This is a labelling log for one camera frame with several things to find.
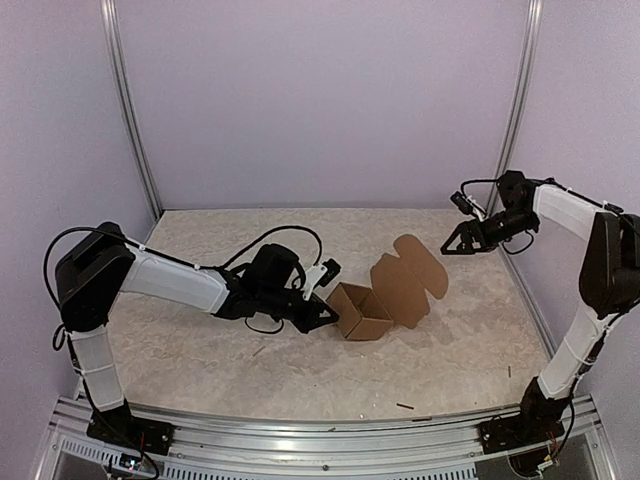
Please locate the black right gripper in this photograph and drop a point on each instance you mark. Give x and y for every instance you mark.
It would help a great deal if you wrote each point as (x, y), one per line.
(474, 228)

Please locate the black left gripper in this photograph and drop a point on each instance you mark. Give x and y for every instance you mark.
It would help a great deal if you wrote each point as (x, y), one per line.
(311, 320)

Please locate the brown cardboard box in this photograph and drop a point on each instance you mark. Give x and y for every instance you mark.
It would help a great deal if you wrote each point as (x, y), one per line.
(398, 295)

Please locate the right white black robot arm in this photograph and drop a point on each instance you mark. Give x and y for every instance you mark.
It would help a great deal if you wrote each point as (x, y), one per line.
(608, 285)

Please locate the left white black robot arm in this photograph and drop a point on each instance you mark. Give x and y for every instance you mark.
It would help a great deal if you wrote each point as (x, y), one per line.
(90, 273)

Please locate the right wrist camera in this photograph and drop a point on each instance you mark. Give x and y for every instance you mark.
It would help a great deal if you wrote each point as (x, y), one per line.
(467, 205)

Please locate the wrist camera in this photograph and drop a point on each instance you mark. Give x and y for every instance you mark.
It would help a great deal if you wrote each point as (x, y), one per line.
(320, 274)
(467, 205)

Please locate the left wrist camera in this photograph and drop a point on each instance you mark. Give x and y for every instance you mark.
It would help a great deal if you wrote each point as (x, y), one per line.
(320, 274)

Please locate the right aluminium corner post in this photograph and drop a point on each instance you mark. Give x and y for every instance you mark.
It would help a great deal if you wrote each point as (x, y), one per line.
(521, 88)

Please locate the aluminium corner post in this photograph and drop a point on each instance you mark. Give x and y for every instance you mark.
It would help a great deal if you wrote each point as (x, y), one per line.
(521, 88)
(115, 50)

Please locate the front aluminium frame rail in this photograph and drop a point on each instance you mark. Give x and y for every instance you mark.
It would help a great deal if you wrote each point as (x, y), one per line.
(218, 447)

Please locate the left aluminium corner post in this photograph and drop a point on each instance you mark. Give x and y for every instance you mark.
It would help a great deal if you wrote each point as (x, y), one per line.
(115, 50)

